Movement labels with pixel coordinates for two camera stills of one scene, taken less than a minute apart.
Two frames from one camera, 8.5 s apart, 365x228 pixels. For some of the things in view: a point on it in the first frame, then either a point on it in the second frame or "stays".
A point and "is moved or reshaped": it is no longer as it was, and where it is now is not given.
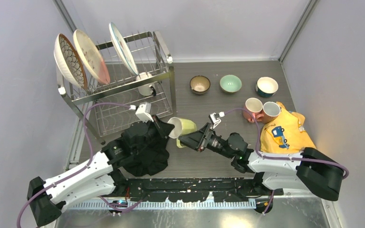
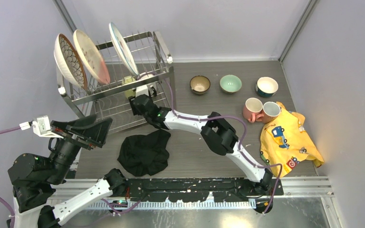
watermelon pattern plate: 123,49 stays
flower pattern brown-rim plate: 70,60 stays
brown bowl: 199,84 stays
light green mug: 182,126 is moved or reshaped
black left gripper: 164,128 → 89,135
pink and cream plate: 93,58 stays
